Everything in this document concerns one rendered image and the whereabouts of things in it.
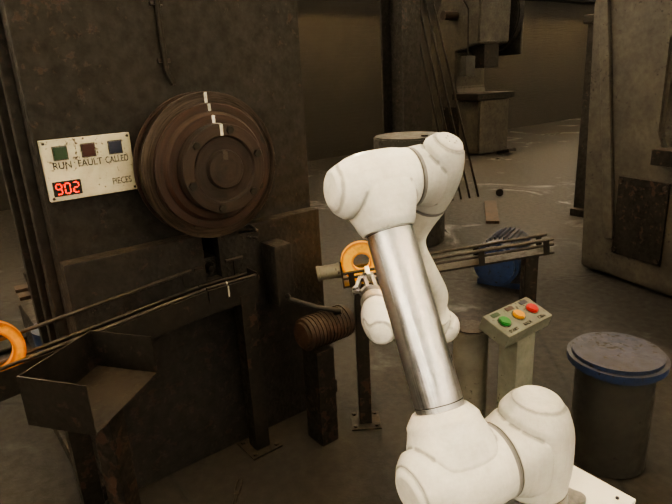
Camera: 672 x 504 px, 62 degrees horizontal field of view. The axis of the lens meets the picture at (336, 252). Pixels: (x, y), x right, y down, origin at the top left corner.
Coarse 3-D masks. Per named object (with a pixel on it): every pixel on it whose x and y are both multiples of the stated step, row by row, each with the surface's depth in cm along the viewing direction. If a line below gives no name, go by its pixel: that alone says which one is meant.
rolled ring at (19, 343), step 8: (0, 320) 158; (0, 328) 155; (8, 328) 157; (16, 328) 160; (8, 336) 157; (16, 336) 158; (16, 344) 159; (24, 344) 160; (16, 352) 159; (24, 352) 160; (8, 360) 160
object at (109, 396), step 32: (64, 352) 151; (96, 352) 162; (128, 352) 158; (32, 384) 135; (64, 384) 132; (96, 384) 154; (128, 384) 153; (32, 416) 139; (64, 416) 136; (96, 416) 141; (128, 448) 158; (128, 480) 158
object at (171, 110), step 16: (192, 96) 172; (208, 96) 176; (224, 96) 179; (160, 112) 168; (176, 112) 170; (160, 128) 168; (144, 144) 166; (272, 144) 194; (144, 160) 168; (272, 160) 195; (144, 176) 168; (272, 176) 196; (144, 192) 175; (160, 208) 174; (256, 208) 195; (176, 224) 178; (240, 224) 192
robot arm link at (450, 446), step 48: (336, 192) 113; (384, 192) 112; (384, 240) 114; (384, 288) 114; (432, 336) 111; (432, 384) 109; (432, 432) 106; (480, 432) 107; (432, 480) 102; (480, 480) 104
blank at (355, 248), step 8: (360, 240) 210; (352, 248) 208; (360, 248) 208; (368, 248) 209; (344, 256) 209; (352, 256) 209; (368, 256) 210; (344, 264) 210; (352, 264) 210; (368, 264) 212
